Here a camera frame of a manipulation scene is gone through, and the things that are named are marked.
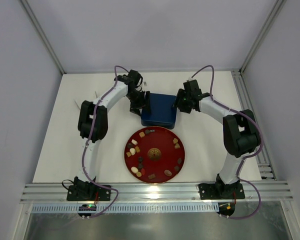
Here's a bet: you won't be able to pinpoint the blue tin lid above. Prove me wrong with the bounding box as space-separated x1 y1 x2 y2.
141 93 177 122

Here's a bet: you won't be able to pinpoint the silver metal tongs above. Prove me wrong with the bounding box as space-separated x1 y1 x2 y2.
73 90 98 111

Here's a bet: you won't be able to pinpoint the blue chocolate tin box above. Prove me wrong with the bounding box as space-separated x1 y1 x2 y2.
141 118 176 130

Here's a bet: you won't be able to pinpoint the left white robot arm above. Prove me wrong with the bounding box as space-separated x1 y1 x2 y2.
66 69 151 202

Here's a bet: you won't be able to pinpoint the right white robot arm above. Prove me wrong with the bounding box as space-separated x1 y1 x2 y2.
174 79 262 200

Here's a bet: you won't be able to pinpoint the brown oval chocolate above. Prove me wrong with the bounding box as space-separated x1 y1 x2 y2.
164 170 172 176

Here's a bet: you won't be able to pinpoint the red round plate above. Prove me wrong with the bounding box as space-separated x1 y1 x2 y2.
124 126 186 184

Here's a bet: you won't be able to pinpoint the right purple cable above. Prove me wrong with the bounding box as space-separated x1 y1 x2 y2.
191 65 265 220

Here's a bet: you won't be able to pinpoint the purple cable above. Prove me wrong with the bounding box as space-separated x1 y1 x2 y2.
191 65 265 220
81 65 131 216

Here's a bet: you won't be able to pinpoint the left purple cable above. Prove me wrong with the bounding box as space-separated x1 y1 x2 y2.
81 65 131 216

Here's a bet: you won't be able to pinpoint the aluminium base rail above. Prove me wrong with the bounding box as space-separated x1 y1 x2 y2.
20 181 293 204

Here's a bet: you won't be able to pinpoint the slotted cable duct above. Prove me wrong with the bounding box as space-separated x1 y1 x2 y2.
31 202 219 214

